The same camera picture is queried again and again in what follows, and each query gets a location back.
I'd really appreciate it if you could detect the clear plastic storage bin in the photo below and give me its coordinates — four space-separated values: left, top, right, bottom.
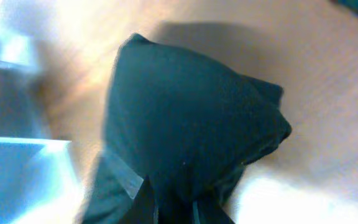
0 34 83 223

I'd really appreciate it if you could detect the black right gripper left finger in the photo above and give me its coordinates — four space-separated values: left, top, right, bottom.
118 177 159 224

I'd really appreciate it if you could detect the black garment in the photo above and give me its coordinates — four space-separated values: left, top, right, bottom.
83 34 291 223

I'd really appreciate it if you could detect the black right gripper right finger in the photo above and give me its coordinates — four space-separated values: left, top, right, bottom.
193 195 234 224

